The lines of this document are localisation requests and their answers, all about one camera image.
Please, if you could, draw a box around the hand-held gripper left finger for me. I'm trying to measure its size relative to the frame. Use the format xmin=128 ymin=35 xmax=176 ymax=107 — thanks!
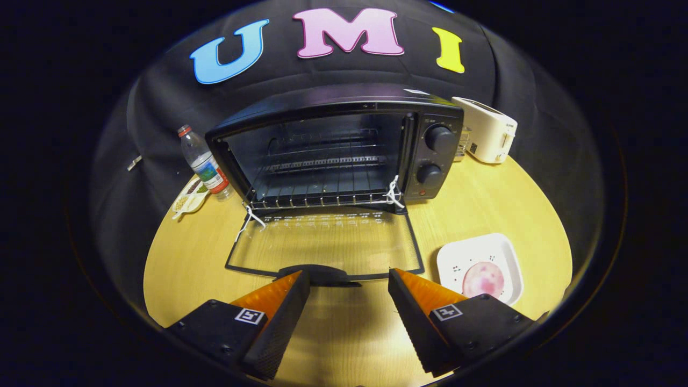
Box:
xmin=161 ymin=270 xmax=311 ymax=381

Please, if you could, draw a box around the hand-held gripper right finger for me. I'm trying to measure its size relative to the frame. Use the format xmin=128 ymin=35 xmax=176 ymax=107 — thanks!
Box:
xmin=388 ymin=268 xmax=550 ymax=378

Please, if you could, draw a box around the pink round food slice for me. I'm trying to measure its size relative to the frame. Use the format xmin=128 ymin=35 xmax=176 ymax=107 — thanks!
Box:
xmin=462 ymin=262 xmax=506 ymax=299

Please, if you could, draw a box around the white square plate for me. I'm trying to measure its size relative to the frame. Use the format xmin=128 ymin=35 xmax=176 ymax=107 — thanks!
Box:
xmin=436 ymin=233 xmax=524 ymax=307

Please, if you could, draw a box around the black toaster oven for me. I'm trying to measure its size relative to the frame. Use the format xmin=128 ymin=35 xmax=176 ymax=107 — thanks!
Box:
xmin=206 ymin=83 xmax=465 ymax=283

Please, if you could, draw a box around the white bread toaster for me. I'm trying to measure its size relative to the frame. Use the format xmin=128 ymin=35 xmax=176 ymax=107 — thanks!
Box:
xmin=451 ymin=97 xmax=518 ymax=164

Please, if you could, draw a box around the leaf-shaped snack dish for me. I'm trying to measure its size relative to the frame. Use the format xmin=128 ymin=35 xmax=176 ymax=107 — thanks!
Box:
xmin=171 ymin=177 xmax=211 ymax=221

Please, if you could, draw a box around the clear plastic water bottle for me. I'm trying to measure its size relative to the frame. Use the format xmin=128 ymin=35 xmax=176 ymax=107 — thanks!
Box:
xmin=177 ymin=125 xmax=235 ymax=202

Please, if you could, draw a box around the small glass container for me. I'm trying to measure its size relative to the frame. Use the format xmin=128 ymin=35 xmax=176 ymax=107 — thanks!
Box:
xmin=454 ymin=126 xmax=474 ymax=162

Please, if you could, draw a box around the white string tie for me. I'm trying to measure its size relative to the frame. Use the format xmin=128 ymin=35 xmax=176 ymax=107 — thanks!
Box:
xmin=384 ymin=175 xmax=405 ymax=209
xmin=235 ymin=203 xmax=267 ymax=242

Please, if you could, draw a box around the metal wire oven rack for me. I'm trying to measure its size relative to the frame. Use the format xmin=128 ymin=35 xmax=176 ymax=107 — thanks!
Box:
xmin=247 ymin=126 xmax=405 ymax=211

